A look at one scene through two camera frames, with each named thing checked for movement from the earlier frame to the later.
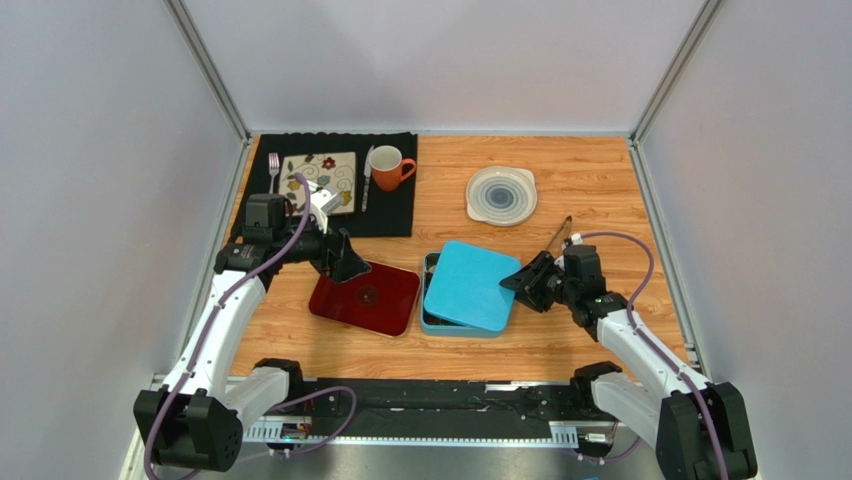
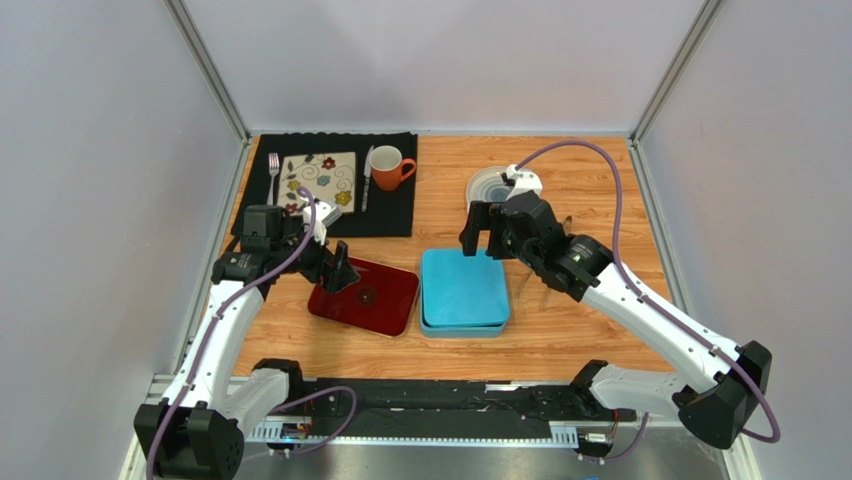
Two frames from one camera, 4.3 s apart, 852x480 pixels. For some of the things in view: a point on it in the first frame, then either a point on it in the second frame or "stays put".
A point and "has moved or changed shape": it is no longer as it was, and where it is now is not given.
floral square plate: [336, 171] stays put
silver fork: [273, 166] stays put
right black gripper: [538, 277] → [496, 224]
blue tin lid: [465, 285] has moved or changed shape
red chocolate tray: [386, 299] stays put
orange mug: [387, 167] stays put
